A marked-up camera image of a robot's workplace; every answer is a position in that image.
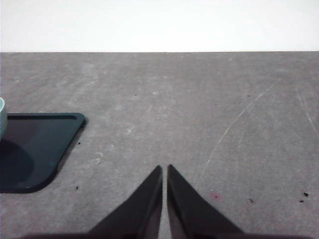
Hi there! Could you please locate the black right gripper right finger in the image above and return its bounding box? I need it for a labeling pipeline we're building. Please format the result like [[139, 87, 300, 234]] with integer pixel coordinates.
[[166, 164, 246, 239]]

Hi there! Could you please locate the teal ribbed bowl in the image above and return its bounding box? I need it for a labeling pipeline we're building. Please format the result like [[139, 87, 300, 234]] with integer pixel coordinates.
[[0, 97, 8, 141]]

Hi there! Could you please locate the black rectangular tray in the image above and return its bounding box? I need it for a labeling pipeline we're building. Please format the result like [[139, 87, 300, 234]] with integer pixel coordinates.
[[0, 112, 87, 194]]

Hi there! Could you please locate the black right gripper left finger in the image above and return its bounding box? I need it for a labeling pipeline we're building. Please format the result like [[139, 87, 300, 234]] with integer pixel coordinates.
[[87, 165, 163, 239]]

